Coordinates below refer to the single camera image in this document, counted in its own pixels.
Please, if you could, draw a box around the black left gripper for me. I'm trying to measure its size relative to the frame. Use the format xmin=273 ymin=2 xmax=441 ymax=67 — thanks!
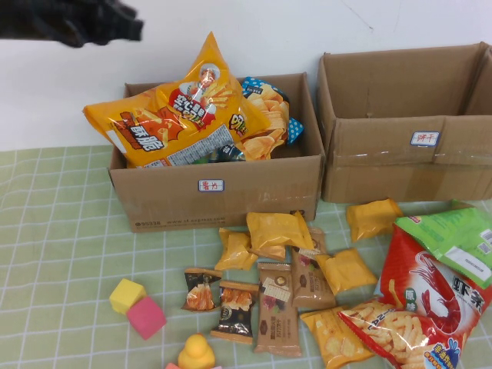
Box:
xmin=26 ymin=0 xmax=145 ymax=49

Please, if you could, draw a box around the large yellow fries snack bag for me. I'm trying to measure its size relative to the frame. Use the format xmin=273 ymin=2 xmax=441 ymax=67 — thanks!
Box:
xmin=82 ymin=32 xmax=272 ymax=169

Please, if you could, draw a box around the small plain yellow snack packet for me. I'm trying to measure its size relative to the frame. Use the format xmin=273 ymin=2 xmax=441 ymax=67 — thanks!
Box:
xmin=315 ymin=248 xmax=379 ymax=296
xmin=245 ymin=211 xmax=314 ymax=261
xmin=345 ymin=198 xmax=404 ymax=243
xmin=214 ymin=228 xmax=258 ymax=272

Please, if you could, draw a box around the green snack bag with barcode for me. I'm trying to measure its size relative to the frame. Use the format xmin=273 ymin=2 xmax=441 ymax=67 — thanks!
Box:
xmin=394 ymin=199 xmax=492 ymax=289

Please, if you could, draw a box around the blue polka dot chips bag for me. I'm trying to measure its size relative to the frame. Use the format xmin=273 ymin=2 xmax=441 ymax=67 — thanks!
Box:
xmin=213 ymin=75 xmax=305 ymax=163

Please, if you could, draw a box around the cardboard box with printed web address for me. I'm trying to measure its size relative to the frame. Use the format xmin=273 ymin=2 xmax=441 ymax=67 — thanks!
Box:
xmin=108 ymin=72 xmax=326 ymax=234

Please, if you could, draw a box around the green checked tablecloth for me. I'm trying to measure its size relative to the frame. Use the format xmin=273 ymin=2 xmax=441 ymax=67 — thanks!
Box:
xmin=0 ymin=145 xmax=492 ymax=369

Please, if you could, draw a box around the yellow foam cube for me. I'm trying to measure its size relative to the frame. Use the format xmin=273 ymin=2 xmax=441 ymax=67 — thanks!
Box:
xmin=108 ymin=278 xmax=148 ymax=316

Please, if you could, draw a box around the black chips packet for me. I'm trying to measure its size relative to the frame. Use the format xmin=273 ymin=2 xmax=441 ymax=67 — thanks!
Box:
xmin=181 ymin=268 xmax=223 ymax=313
xmin=210 ymin=280 xmax=259 ymax=344

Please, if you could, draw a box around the brown biscuit packet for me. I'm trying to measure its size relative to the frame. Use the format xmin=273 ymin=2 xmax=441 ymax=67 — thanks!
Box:
xmin=291 ymin=245 xmax=337 ymax=309
xmin=307 ymin=226 xmax=327 ymax=254
xmin=252 ymin=262 xmax=304 ymax=355

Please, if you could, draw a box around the pink foam cube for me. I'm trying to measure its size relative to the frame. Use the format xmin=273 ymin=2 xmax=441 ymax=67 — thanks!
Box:
xmin=125 ymin=294 xmax=168 ymax=341

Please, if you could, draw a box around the large taped cardboard box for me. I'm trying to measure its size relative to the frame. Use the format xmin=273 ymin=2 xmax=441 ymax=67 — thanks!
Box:
xmin=315 ymin=41 xmax=492 ymax=204

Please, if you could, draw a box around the yellow rubber duck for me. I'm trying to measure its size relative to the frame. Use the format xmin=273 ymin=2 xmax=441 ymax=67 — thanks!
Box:
xmin=177 ymin=332 xmax=216 ymax=369

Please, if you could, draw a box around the yellow cracker packet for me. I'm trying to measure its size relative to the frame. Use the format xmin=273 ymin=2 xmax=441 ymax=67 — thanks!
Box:
xmin=299 ymin=305 xmax=376 ymax=367

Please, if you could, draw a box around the red shrimp sticks bag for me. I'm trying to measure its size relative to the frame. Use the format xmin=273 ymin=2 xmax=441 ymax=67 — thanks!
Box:
xmin=337 ymin=224 xmax=492 ymax=369

